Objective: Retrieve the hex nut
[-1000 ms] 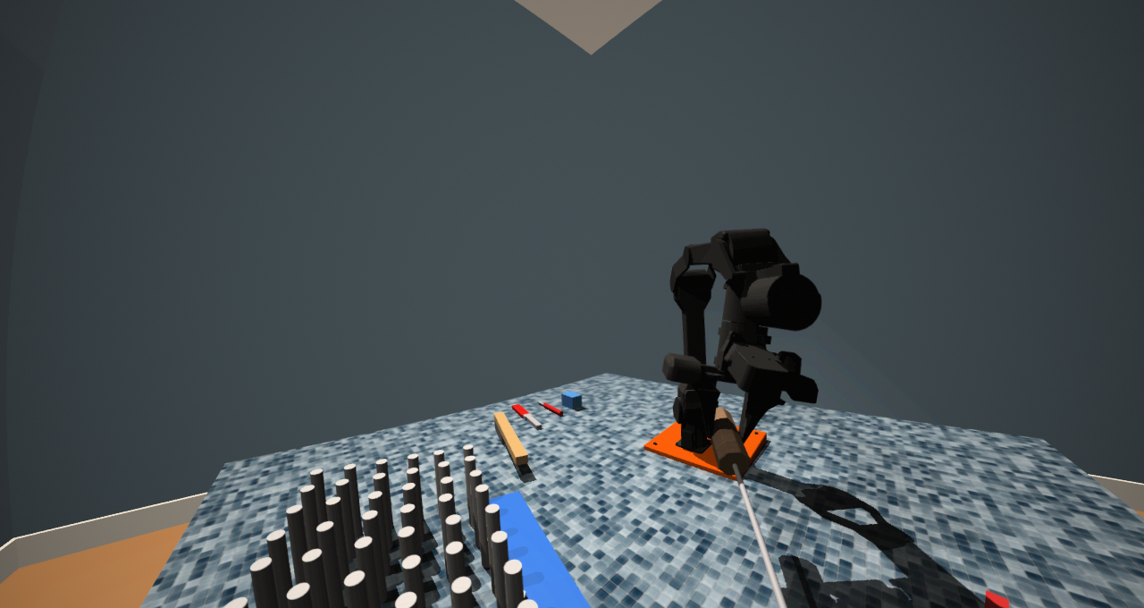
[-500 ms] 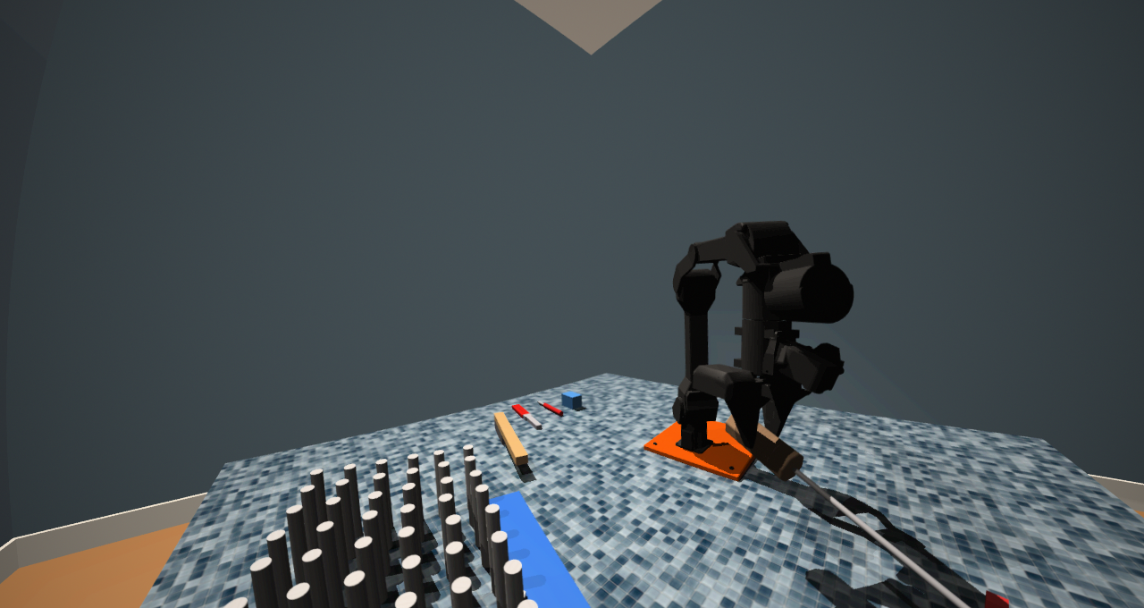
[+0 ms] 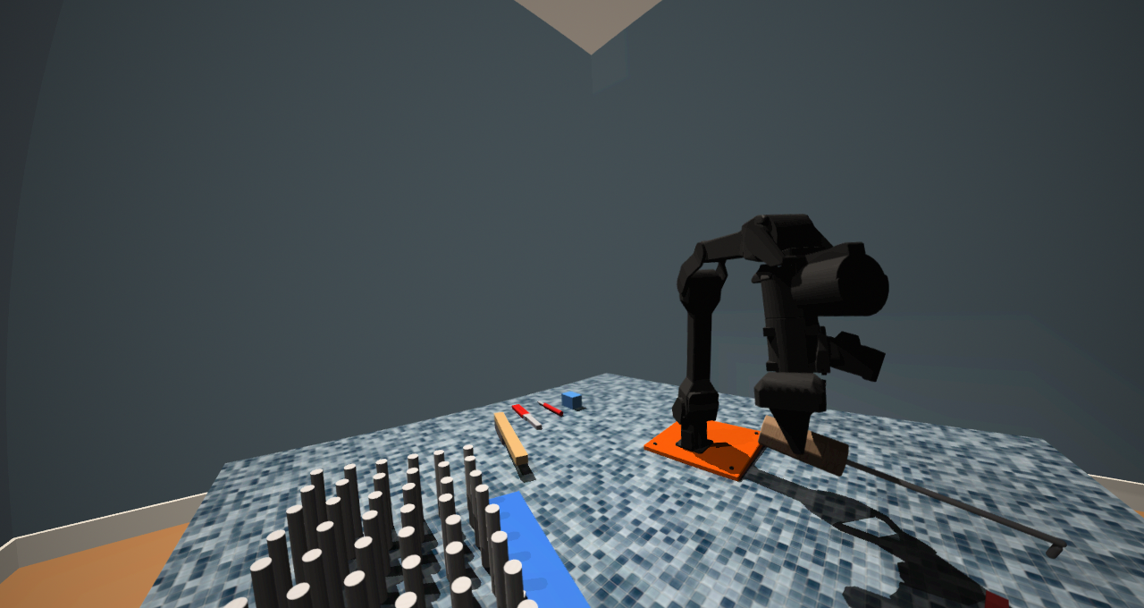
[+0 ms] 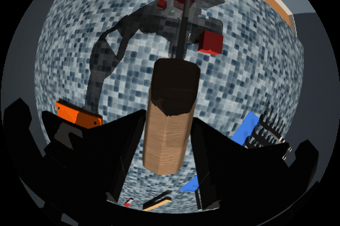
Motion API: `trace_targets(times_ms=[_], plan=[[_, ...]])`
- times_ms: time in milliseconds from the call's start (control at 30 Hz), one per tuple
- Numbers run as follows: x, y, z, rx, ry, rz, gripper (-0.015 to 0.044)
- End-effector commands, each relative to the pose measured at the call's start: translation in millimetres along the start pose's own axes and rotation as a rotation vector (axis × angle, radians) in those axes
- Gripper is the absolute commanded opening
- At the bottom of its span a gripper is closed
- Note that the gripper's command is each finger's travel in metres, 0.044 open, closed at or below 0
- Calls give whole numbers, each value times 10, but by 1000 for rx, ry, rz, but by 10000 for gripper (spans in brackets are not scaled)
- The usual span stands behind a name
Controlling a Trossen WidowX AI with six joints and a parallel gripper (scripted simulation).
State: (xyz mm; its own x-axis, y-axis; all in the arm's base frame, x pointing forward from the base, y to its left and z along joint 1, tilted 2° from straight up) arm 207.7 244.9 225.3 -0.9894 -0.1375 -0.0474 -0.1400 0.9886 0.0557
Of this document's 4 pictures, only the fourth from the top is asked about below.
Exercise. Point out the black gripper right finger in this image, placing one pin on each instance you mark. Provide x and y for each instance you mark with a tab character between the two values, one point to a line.
221	164

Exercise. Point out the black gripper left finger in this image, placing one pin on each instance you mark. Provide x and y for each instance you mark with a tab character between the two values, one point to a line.
107	149

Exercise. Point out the blue flat strip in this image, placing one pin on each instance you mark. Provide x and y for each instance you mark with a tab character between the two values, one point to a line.
241	136

